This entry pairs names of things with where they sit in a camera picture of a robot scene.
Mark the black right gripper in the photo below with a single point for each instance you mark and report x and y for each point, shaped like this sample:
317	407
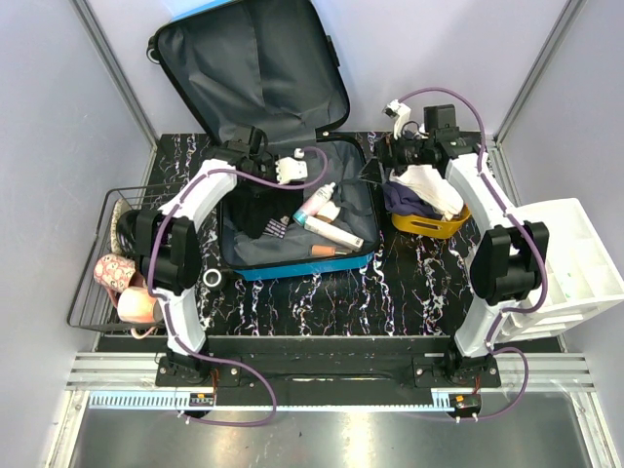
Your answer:
372	172

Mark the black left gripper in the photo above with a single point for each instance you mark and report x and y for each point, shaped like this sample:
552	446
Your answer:
271	163

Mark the purple garment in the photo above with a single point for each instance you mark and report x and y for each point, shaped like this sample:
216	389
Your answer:
401	200

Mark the black garment with label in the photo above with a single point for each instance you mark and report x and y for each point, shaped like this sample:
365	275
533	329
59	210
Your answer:
266	213

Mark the white towel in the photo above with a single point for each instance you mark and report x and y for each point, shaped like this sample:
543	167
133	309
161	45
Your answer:
427	183

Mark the white cosmetic tube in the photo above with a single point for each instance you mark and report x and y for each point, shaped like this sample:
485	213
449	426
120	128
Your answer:
339	236

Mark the orange plastic basket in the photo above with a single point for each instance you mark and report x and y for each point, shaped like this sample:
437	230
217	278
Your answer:
429	227

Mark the blue fish-print suitcase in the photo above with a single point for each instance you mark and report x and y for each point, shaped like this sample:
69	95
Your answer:
271	65

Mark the white divided organizer tray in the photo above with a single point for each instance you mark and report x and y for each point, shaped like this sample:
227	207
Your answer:
582	280

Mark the white pink-tipped bottle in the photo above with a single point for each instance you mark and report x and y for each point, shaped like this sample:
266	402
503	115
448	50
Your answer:
314	203

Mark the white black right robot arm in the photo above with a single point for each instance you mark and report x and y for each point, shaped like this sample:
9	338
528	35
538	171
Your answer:
509	262

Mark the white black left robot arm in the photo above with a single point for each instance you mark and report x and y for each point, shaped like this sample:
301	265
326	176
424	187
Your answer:
166	240

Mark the brown small tube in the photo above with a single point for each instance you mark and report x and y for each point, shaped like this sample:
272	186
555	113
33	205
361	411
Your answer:
328	251

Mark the black bowl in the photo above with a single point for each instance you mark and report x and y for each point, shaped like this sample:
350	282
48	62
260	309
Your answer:
126	232

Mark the pink patterned cup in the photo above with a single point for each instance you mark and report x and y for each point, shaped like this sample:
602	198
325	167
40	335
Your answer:
117	273

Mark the plain pink mug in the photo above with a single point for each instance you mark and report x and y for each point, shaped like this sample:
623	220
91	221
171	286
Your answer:
137	307

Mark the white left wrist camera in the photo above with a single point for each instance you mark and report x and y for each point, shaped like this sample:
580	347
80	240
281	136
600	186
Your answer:
291	168

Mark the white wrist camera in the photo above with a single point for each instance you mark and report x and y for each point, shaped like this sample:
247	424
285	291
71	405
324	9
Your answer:
291	168
399	113

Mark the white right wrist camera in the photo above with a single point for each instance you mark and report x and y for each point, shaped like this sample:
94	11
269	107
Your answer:
399	113

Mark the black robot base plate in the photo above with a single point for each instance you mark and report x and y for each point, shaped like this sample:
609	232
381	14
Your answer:
413	362

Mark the black wire dish rack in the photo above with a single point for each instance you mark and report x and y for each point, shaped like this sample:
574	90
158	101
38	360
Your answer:
91	308

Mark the aluminium frame rail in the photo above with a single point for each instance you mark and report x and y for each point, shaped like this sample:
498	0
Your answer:
545	414

